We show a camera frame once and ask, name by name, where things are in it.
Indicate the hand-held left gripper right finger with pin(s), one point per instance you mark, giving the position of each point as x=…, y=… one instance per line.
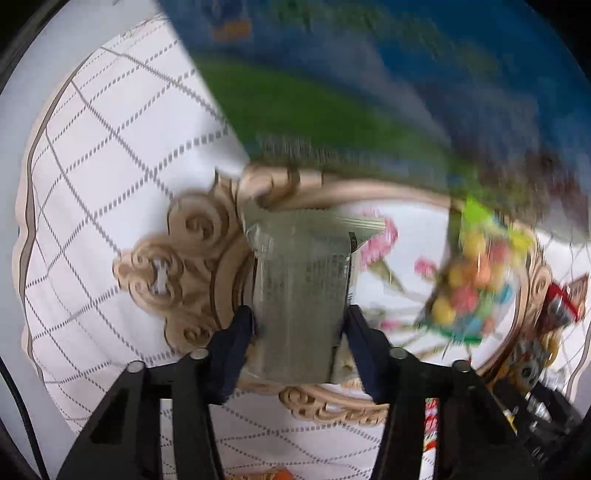
x=364, y=353

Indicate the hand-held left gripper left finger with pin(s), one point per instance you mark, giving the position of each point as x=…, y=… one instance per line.
x=231, y=353

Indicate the grey-green translucent snack packet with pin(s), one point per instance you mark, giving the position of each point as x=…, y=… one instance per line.
x=300, y=300

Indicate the ornate carved floral tray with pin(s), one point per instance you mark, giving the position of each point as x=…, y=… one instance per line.
x=194, y=277

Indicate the bag of colourful candy balls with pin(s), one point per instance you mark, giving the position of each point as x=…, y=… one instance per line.
x=466, y=295

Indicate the blue and green cardboard box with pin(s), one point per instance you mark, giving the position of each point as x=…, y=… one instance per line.
x=369, y=92

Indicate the red and white snack packet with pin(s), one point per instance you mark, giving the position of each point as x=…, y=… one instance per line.
x=430, y=424

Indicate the red and black snack packet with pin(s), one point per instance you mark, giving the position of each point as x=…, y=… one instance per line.
x=561, y=302

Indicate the orange snack packet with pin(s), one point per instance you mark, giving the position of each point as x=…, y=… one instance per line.
x=272, y=474

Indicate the white quilted tablecloth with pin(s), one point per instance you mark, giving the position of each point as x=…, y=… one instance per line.
x=115, y=161

